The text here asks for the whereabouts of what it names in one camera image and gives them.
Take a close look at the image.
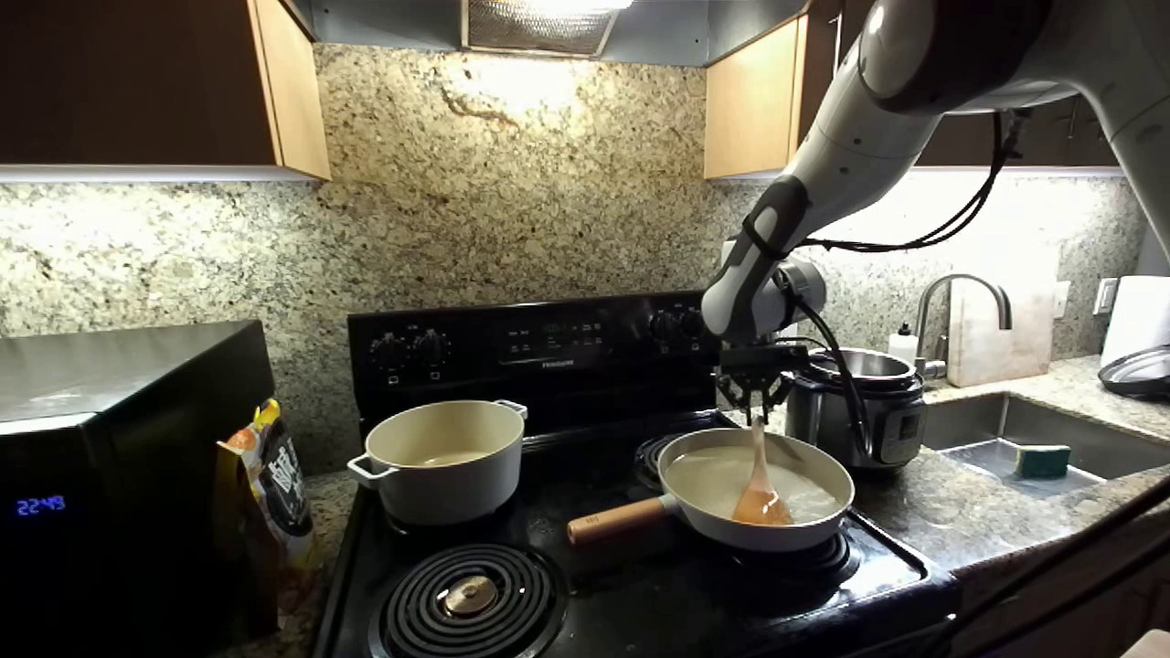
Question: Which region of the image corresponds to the white pot with handles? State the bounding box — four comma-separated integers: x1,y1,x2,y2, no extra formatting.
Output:
343,394,530,531

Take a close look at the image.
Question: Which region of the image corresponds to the dark wood cabinet beside microwave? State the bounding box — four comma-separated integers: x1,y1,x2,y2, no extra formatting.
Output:
0,0,331,182

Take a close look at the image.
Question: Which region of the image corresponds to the black dish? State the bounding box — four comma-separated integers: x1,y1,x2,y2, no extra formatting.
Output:
1092,343,1170,403

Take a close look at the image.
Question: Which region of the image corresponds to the chrome sink faucet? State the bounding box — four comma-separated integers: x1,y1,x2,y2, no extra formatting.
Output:
912,269,1015,382

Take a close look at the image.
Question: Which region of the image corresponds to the black microwave oven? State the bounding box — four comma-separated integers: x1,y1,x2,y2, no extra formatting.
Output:
0,316,280,658

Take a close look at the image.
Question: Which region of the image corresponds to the dark wood cabinet with handles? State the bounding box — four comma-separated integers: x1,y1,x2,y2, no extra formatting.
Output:
703,0,1170,182

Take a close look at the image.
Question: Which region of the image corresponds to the pale cutting board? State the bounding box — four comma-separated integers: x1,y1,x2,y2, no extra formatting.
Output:
943,259,1055,391

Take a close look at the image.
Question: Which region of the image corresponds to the steel range hood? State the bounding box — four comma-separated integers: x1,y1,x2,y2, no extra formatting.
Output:
286,0,810,70

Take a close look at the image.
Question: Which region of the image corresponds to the green sponge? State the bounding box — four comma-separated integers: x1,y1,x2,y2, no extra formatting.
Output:
1015,442,1074,483

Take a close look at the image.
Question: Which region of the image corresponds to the black coil burner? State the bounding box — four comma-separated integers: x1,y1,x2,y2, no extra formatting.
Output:
716,526,855,583
368,541,565,658

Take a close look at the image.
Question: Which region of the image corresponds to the white frying pan wooden handle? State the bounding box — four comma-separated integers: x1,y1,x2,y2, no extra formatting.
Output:
561,422,860,556

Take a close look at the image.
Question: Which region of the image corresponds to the yellow black snack bag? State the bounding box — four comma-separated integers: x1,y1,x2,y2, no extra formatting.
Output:
215,394,313,636

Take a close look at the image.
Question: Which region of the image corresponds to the stainless steel pressure cooker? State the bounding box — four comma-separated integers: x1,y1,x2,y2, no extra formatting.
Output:
782,343,927,476

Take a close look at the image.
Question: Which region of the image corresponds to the wooden spatula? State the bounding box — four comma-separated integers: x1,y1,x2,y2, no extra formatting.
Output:
732,411,795,531

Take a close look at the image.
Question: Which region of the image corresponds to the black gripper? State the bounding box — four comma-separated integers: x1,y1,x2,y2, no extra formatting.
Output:
710,341,815,428

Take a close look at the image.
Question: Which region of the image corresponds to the steel kitchen sink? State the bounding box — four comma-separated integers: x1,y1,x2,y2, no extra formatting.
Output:
918,391,1170,494

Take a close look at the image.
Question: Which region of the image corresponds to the black electric stove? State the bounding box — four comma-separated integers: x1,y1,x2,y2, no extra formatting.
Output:
307,290,965,658

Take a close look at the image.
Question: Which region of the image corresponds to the small soap bottle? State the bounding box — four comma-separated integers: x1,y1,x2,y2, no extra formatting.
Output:
886,322,922,370

